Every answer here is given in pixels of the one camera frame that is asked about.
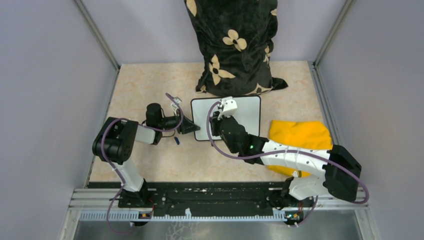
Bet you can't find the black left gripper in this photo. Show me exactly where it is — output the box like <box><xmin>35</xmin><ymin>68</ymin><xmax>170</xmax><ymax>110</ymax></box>
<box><xmin>158</xmin><ymin>108</ymin><xmax>201</xmax><ymax>134</ymax></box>

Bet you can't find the blue marker cap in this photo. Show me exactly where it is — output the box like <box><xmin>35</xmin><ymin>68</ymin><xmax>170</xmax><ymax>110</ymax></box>
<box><xmin>174</xmin><ymin>136</ymin><xmax>180</xmax><ymax>145</ymax></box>

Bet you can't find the white whiteboard black frame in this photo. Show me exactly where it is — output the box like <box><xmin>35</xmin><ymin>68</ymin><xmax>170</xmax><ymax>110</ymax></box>
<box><xmin>190</xmin><ymin>96</ymin><xmax>262</xmax><ymax>142</ymax></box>

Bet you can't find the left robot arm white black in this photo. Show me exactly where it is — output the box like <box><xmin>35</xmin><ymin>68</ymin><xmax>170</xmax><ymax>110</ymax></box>
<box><xmin>92</xmin><ymin>103</ymin><xmax>201</xmax><ymax>208</ymax></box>

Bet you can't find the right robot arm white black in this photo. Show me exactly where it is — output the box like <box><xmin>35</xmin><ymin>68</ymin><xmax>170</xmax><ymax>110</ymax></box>
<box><xmin>206</xmin><ymin>111</ymin><xmax>369</xmax><ymax>206</ymax></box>

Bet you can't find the yellow cloth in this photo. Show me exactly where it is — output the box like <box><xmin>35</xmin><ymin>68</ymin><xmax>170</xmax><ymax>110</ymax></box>
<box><xmin>266</xmin><ymin>119</ymin><xmax>334</xmax><ymax>180</ymax></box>

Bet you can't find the black floral pillow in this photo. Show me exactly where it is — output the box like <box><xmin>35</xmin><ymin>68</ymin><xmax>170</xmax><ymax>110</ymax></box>
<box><xmin>184</xmin><ymin>0</ymin><xmax>289</xmax><ymax>97</ymax></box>

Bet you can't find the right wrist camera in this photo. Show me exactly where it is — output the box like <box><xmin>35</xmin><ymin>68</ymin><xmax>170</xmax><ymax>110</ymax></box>
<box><xmin>218</xmin><ymin>96</ymin><xmax>238</xmax><ymax>120</ymax></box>

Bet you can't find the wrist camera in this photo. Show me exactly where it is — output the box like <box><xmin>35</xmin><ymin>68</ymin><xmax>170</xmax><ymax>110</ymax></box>
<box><xmin>218</xmin><ymin>96</ymin><xmax>238</xmax><ymax>120</ymax></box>
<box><xmin>171</xmin><ymin>97</ymin><xmax>182</xmax><ymax>116</ymax></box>

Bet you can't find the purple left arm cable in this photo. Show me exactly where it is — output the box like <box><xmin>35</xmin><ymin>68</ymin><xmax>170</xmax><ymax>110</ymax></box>
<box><xmin>100</xmin><ymin>92</ymin><xmax>185</xmax><ymax>237</ymax></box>

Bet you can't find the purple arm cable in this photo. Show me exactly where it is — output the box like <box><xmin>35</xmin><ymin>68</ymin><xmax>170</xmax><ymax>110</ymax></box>
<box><xmin>205</xmin><ymin>100</ymin><xmax>370</xmax><ymax>228</ymax></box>
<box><xmin>100</xmin><ymin>92</ymin><xmax>185</xmax><ymax>237</ymax></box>

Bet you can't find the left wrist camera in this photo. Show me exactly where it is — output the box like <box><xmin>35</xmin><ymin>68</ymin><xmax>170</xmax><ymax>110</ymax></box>
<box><xmin>171</xmin><ymin>97</ymin><xmax>182</xmax><ymax>116</ymax></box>

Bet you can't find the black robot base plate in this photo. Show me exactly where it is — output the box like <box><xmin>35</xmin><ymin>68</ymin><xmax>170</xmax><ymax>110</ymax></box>
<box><xmin>87</xmin><ymin>181</ymin><xmax>316</xmax><ymax>218</ymax></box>

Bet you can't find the white toothed cable rail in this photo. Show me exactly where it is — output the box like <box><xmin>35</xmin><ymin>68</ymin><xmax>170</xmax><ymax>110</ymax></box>
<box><xmin>79</xmin><ymin>208</ymin><xmax>288</xmax><ymax>222</ymax></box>

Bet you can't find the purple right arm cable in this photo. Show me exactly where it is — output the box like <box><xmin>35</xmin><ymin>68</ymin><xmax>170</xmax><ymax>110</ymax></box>
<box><xmin>205</xmin><ymin>100</ymin><xmax>370</xmax><ymax>228</ymax></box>

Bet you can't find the aluminium frame post left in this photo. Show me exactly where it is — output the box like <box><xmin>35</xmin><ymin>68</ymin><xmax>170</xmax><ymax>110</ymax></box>
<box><xmin>72</xmin><ymin>0</ymin><xmax>121</xmax><ymax>72</ymax></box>

